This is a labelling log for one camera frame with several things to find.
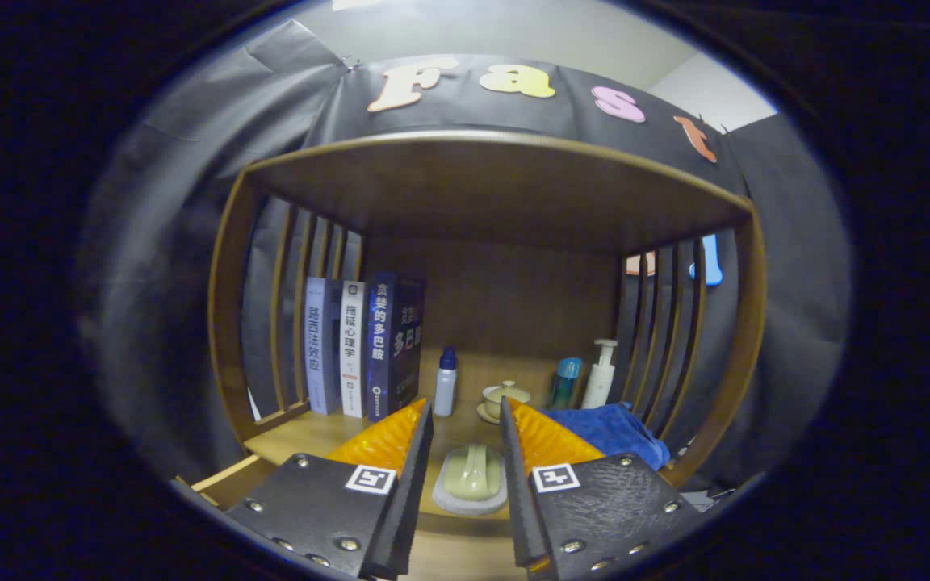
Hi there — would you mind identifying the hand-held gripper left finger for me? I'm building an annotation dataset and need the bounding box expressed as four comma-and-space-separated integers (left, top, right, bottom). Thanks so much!
223, 399, 435, 580

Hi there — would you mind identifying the white pump bottle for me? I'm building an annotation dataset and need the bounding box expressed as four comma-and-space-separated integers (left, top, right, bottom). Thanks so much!
580, 339, 619, 410

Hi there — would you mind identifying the green scrub brush with handle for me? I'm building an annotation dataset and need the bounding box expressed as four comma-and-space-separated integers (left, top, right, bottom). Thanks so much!
432, 442, 509, 517

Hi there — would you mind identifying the dark blue book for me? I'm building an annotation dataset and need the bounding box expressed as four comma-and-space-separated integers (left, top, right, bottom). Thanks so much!
365, 272, 425, 423

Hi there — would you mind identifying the black backdrop cloth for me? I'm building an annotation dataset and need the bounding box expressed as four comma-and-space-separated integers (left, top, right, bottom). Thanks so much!
82, 20, 853, 485

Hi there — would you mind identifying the folded blue towel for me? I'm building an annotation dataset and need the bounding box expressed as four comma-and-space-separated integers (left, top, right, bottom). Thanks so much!
542, 402, 671, 471

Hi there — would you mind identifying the white bottle with blue cap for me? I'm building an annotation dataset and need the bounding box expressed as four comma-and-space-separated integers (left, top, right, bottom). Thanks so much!
434, 347, 459, 418

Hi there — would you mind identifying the white book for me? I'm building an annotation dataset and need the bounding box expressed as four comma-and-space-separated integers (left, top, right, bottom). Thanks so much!
339, 280, 367, 419

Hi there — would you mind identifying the wooden countertop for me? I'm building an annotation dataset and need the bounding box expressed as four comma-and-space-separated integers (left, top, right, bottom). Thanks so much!
243, 347, 676, 517

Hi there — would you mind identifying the wooden cabinet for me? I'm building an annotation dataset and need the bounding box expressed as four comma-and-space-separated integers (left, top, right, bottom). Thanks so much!
207, 131, 767, 493

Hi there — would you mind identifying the teal cylinder bottle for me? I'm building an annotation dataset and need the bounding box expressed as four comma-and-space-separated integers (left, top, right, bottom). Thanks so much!
550, 357, 584, 410

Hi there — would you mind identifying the beige lidded teacup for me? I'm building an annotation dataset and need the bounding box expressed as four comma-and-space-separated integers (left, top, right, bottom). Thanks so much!
477, 380, 531, 425

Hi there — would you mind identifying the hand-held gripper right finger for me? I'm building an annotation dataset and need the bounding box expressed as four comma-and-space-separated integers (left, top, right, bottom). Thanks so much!
500, 397, 704, 580

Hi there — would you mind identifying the light blue book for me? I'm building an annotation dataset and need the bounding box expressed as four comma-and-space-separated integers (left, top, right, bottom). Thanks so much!
304, 277, 342, 416

